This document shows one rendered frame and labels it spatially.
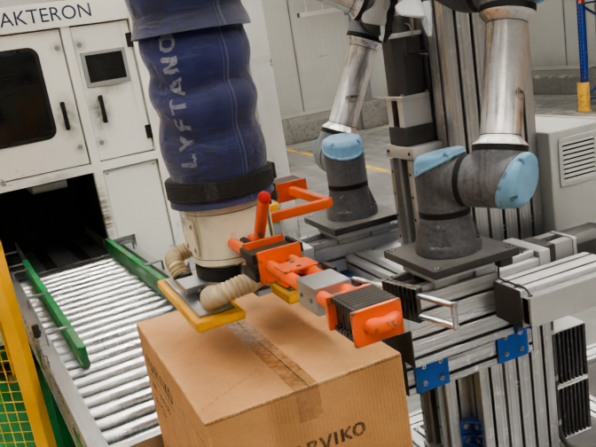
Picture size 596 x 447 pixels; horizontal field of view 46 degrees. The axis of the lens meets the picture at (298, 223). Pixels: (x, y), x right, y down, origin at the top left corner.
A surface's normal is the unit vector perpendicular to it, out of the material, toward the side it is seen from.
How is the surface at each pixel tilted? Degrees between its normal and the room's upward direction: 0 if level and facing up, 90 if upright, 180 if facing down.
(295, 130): 90
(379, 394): 90
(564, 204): 90
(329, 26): 90
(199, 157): 79
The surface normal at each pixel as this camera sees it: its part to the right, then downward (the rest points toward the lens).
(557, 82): -0.91, 0.24
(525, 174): 0.73, 0.18
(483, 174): -0.68, -0.02
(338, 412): 0.40, 0.16
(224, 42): 0.65, -0.15
